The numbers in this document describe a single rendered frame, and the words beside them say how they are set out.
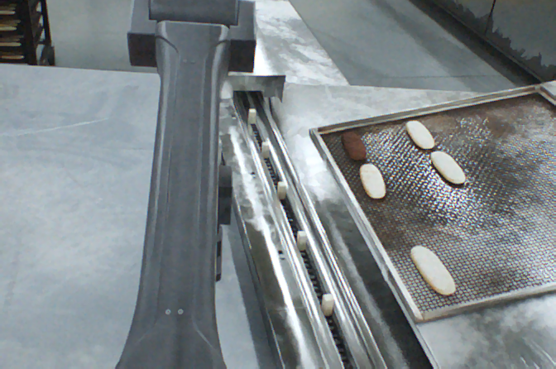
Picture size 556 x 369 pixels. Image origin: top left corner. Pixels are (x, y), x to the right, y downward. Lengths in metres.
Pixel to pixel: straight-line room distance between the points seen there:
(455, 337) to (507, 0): 3.36
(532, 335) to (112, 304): 0.57
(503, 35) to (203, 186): 3.72
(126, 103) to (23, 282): 0.58
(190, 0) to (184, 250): 0.24
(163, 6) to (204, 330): 0.29
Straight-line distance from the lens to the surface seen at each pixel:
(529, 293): 0.90
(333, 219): 1.09
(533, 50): 3.83
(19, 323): 0.92
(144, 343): 0.36
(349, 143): 1.15
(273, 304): 0.86
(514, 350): 0.85
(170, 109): 0.45
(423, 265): 0.91
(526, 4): 3.92
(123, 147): 1.26
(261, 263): 0.92
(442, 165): 1.10
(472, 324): 0.86
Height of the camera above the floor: 1.48
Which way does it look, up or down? 32 degrees down
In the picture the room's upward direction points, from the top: 6 degrees clockwise
